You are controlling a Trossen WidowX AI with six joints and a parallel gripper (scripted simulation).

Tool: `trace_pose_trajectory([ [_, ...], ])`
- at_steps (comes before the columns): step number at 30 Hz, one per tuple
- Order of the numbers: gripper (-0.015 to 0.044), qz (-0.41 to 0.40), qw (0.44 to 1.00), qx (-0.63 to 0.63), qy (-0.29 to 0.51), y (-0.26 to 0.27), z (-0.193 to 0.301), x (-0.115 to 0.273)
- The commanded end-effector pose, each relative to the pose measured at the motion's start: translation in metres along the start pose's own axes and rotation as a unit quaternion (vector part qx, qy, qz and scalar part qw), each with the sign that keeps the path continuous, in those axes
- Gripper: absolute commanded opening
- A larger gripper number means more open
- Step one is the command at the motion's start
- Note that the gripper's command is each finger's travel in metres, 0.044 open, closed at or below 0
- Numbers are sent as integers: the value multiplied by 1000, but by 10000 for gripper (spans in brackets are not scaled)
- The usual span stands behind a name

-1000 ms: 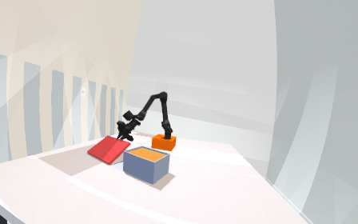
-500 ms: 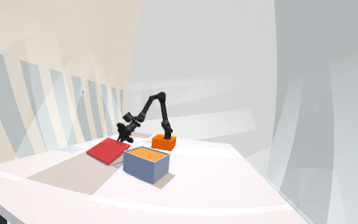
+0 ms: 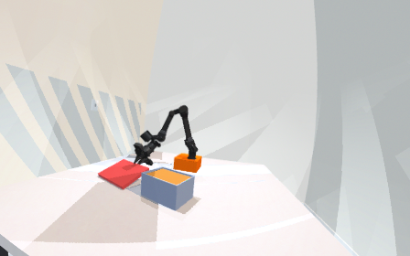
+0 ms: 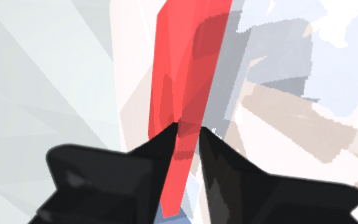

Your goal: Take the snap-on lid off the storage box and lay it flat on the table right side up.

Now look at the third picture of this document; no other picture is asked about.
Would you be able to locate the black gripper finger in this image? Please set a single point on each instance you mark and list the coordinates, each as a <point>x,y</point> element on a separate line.
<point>141,161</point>
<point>138,156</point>

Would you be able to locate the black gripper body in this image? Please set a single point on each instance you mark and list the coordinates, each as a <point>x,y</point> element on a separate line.
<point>147,150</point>

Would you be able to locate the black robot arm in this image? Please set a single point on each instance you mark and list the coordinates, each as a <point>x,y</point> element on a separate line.
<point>161,136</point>

